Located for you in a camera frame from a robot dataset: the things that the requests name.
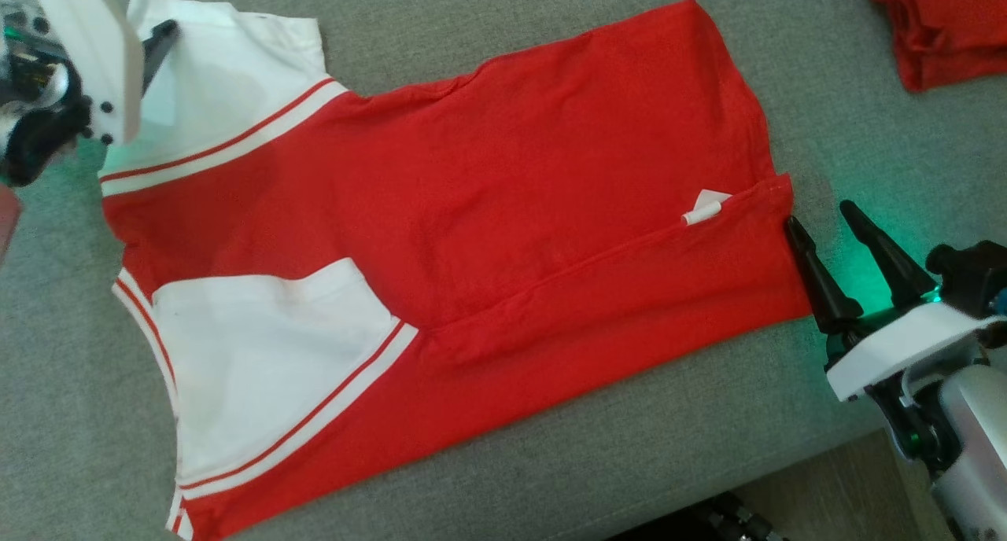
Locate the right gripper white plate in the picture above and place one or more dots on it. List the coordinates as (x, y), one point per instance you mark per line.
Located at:
(905, 344)

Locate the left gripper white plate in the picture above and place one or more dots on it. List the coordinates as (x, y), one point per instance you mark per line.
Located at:
(86, 46)

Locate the red mesh garment white trim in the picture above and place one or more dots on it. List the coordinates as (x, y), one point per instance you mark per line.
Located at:
(944, 30)

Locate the red white numbered jersey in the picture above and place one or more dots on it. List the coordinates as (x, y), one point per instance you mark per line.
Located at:
(511, 171)

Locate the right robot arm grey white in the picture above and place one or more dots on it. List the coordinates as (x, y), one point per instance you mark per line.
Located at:
(975, 439)

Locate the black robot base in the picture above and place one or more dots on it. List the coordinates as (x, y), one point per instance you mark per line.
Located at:
(724, 521)

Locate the grey sofa seat cushion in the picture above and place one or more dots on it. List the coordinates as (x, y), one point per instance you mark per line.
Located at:
(865, 116)

